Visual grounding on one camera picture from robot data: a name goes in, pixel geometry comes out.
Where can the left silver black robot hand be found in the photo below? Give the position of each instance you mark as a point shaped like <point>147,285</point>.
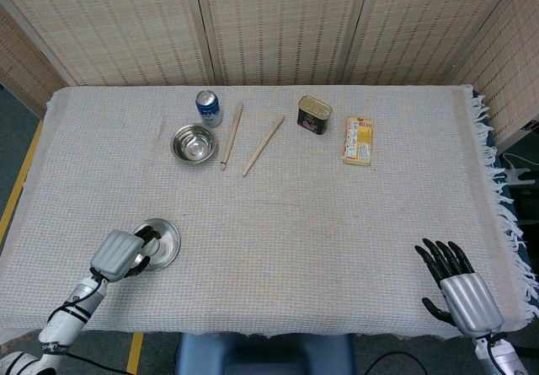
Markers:
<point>113,255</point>

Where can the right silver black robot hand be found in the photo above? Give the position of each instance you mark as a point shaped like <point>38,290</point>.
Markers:
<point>469,303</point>

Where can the steel plate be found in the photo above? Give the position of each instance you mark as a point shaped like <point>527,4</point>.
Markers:
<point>170,240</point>

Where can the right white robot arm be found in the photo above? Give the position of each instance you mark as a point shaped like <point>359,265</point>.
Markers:
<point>507,360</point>

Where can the stainless steel bowl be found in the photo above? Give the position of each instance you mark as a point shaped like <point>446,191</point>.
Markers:
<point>193,143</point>

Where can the wooden drumstick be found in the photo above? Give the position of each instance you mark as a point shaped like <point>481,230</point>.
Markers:
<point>263,145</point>
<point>232,135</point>

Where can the blue drink can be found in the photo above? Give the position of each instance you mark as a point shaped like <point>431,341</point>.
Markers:
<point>209,109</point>

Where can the blue padded chair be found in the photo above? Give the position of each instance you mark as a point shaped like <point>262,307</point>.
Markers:
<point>261,356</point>

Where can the beige waffle weave tablecloth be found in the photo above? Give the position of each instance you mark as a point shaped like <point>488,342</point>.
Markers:
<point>295,223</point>

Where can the yellow food packet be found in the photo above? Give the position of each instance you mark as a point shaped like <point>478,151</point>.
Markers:
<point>358,141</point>

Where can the black luncheon meat tin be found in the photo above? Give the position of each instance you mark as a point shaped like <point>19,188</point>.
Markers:
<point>313,116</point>

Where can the bamboo folding screen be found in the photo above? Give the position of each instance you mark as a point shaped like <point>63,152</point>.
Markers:
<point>286,21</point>

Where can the white metal bracket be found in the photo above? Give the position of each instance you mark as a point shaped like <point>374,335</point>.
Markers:
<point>520,175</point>

